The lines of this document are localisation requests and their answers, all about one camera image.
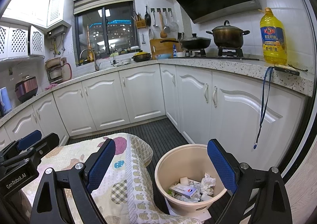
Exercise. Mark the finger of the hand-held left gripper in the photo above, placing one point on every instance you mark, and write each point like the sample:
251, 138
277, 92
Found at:
29, 138
48, 143

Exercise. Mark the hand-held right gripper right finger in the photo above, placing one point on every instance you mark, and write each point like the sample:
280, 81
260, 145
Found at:
221, 164

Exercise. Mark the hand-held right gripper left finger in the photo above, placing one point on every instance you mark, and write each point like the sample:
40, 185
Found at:
101, 164

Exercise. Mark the white tissue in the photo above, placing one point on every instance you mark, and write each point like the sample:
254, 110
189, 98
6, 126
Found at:
206, 181

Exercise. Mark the small white carton box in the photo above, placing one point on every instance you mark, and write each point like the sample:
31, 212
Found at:
185, 190

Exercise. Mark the beige plastic bin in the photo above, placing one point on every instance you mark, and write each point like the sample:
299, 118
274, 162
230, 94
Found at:
173, 164

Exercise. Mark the apple print quilted blanket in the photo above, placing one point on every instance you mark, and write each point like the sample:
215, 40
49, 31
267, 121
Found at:
118, 184

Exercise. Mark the blue electric kettle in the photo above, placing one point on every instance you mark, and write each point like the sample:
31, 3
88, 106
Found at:
5, 101

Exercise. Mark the pink cloth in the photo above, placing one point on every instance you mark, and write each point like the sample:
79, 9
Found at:
51, 87

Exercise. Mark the beige clay pot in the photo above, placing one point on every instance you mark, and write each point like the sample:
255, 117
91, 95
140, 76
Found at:
53, 62

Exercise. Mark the row of white cabinet doors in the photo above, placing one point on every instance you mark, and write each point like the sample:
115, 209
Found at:
141, 95

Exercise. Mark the chrome kitchen faucet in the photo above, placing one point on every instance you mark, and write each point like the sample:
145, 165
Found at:
96, 65

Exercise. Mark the speckled stone countertop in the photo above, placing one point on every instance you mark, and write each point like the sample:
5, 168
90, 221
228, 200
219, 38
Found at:
223, 64

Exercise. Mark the small chrome tap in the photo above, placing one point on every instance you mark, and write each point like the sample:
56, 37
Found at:
114, 61

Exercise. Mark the black gas stove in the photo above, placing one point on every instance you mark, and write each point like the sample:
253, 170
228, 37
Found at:
230, 52

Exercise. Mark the white water heater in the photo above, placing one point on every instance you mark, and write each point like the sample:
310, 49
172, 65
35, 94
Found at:
59, 29

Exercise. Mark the black pot with yellow lid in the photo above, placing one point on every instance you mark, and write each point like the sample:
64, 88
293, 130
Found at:
141, 57

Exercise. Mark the black smartphone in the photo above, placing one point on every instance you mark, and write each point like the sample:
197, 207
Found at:
287, 69

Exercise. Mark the white bowl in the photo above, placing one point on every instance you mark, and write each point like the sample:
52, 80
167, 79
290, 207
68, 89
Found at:
180, 54

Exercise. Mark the blue bowl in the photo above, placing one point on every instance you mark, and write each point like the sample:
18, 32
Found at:
162, 56

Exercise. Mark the black frying pan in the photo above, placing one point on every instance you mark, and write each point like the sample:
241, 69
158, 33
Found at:
195, 43

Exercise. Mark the dark stock pot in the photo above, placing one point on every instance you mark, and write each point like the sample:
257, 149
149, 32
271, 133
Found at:
227, 38

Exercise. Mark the dark kitchen window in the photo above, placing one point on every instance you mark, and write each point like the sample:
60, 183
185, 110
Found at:
116, 35

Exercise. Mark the wooden cutting board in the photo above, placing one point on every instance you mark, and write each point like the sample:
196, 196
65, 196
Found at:
161, 49

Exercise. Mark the black knife set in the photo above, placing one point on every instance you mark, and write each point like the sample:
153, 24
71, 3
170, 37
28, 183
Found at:
181, 36

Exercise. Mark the yellow cooking oil bottle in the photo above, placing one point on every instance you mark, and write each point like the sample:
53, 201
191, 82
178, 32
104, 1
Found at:
273, 40

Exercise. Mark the wooden spatula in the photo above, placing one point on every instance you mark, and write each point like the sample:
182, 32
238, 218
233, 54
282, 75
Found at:
163, 33

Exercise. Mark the wooden utensil holder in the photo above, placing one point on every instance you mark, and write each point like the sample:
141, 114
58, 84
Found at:
140, 24

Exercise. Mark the mesh strainer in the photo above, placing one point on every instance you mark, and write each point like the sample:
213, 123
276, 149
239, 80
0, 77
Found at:
173, 26

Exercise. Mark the metal skimmer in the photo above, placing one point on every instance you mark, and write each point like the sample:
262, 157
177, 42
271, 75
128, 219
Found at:
166, 28

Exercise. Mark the metal ladle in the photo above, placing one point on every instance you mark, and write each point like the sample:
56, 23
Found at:
155, 25

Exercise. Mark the small black hanging pan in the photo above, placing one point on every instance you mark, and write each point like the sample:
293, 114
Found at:
147, 19

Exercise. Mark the striped roller blind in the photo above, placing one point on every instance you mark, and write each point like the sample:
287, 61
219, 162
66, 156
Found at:
104, 0

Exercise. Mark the white lattice wall cabinet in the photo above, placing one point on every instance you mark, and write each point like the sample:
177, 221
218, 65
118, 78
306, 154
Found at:
18, 40

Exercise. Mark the white louvred wall cabinet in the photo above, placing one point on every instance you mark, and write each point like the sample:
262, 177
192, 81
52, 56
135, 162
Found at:
55, 8

